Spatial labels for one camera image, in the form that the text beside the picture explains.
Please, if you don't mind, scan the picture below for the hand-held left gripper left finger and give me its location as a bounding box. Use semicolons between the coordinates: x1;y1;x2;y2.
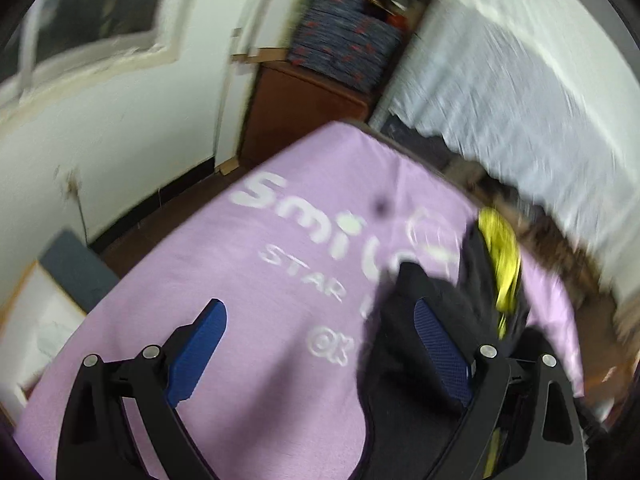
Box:
56;298;228;480

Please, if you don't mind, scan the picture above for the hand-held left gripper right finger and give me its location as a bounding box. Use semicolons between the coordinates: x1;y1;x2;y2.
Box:
414;297;587;480

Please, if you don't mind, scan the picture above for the black jacket with yellow zipper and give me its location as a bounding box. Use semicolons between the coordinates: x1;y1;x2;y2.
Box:
357;207;586;480

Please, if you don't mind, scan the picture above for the purple printed blanket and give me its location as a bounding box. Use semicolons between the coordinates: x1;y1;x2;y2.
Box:
12;122;587;480

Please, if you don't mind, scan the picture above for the grey flat item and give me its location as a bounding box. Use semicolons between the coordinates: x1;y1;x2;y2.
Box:
37;230;121;313

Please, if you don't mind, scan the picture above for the white board with orange edge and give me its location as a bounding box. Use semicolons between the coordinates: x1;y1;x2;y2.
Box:
0;260;88;408

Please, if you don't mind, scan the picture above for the wooden cabinet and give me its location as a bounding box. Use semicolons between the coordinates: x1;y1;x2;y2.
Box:
237;60;373;171

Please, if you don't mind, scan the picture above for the white lace curtain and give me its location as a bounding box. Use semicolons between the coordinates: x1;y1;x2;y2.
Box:
370;0;640;321

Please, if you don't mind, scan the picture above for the stack of patterned storage boxes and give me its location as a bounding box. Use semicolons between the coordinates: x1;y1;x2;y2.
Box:
287;0;406;93

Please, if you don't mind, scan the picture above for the window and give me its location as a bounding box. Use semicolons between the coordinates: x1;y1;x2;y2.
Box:
0;0;173;106

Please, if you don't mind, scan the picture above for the white wall pipe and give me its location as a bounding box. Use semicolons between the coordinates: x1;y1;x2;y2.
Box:
214;25;257;172

